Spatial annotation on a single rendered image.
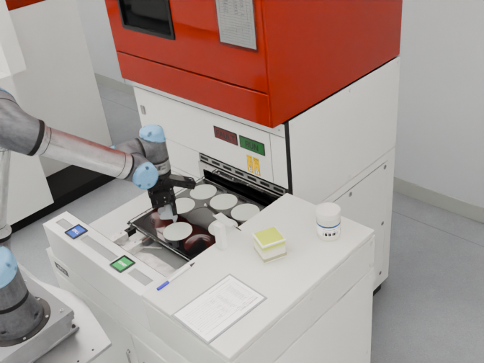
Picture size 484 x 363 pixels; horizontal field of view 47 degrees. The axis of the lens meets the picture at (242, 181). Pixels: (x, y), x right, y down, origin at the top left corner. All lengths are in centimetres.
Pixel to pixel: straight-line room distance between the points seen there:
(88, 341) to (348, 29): 127
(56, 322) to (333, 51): 119
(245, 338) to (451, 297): 169
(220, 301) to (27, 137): 64
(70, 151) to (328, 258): 76
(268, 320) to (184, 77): 92
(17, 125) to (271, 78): 72
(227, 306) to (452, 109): 205
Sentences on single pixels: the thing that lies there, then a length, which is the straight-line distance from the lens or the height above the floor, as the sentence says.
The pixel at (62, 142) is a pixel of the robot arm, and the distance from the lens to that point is 149.
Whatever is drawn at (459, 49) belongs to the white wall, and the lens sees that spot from 308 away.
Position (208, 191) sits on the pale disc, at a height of 90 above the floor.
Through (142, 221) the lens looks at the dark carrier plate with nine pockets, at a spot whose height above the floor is 90.
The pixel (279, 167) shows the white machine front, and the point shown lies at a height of 105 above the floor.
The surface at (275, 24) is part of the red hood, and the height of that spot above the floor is 154.
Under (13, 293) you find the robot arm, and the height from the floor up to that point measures 103.
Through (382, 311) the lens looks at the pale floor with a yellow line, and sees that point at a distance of 283.
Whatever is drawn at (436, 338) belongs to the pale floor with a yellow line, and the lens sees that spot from 275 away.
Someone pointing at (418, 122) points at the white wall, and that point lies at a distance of 334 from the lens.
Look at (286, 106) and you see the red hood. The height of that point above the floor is 127.
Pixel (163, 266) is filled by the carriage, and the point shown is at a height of 88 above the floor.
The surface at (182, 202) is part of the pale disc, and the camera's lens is 203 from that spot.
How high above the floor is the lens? 202
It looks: 32 degrees down
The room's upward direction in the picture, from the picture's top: 7 degrees counter-clockwise
